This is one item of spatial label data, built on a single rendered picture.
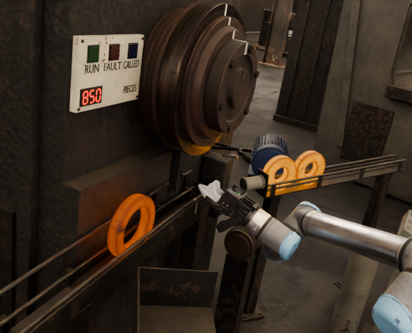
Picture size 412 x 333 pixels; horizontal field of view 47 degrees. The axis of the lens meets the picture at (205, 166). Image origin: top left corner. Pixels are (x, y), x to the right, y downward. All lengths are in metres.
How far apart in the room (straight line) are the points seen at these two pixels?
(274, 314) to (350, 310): 0.36
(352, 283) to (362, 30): 2.43
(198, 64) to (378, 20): 2.87
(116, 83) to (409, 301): 0.89
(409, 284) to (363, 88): 3.02
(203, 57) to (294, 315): 1.46
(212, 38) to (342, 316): 1.42
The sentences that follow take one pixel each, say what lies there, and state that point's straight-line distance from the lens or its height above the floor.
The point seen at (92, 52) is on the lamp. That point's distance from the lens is 1.19.
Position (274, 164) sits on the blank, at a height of 0.75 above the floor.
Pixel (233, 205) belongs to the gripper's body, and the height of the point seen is 0.75.
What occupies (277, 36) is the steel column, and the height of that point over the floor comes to 0.62.
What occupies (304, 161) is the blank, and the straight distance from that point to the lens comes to 2.06.
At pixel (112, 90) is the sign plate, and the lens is 1.29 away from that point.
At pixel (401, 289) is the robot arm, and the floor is 0.81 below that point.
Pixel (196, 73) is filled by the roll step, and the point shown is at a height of 1.16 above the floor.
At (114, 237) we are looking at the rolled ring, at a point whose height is 0.74.
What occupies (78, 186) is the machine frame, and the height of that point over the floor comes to 0.87.
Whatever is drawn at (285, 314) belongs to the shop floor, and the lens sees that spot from 2.40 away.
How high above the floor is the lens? 1.39
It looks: 21 degrees down
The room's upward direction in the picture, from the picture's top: 9 degrees clockwise
